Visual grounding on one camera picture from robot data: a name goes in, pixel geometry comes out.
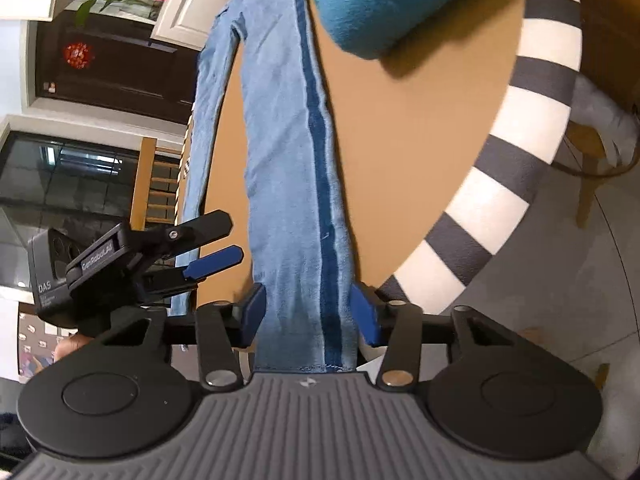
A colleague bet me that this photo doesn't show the white cabinet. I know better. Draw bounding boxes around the white cabinet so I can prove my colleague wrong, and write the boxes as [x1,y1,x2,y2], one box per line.
[150,0,261,51]

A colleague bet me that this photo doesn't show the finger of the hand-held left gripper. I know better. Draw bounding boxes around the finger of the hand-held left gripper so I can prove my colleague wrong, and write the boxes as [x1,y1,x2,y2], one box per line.
[140,246,244,306]
[127,211,233,267]

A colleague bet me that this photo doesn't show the wooden chair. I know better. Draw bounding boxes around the wooden chair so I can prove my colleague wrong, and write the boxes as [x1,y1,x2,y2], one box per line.
[550,75,640,231]
[130,137,188,233]

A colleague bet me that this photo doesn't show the wooden sideboard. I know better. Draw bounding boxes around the wooden sideboard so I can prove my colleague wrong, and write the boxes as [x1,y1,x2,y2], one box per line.
[572,0,640,111]

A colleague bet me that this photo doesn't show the red round door decoration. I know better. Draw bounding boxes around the red round door decoration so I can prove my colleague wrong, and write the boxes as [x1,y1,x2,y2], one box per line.
[62,41,96,70]

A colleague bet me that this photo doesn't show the light blue jeans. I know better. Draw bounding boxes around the light blue jeans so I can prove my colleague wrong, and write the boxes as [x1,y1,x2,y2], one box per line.
[170,0,361,373]

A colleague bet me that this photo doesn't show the patterned floor mat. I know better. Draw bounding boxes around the patterned floor mat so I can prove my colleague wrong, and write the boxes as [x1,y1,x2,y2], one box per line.
[17,310,83,378]

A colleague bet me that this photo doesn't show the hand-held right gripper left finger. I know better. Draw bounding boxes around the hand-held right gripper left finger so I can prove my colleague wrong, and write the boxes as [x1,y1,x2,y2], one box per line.
[102,282,268,391]

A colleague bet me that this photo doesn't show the teal fleece garment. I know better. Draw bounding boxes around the teal fleece garment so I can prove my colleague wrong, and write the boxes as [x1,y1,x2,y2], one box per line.
[312,0,501,61]

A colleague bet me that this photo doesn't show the dark wooden door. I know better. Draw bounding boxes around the dark wooden door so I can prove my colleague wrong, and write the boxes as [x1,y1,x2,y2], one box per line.
[35,0,201,126]

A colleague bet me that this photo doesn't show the grey cloth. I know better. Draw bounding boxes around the grey cloth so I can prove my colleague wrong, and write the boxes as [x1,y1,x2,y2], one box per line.
[570,72,640,166]

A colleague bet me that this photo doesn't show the person's left hand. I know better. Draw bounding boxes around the person's left hand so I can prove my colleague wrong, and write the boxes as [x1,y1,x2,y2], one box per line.
[52,335,98,362]

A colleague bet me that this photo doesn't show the dark glass cabinet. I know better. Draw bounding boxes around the dark glass cabinet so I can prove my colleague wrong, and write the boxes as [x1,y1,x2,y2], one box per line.
[0,115,146,301]

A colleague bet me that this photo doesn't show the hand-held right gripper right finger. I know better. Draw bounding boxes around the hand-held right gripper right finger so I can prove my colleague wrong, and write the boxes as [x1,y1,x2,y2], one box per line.
[350,282,518,391]

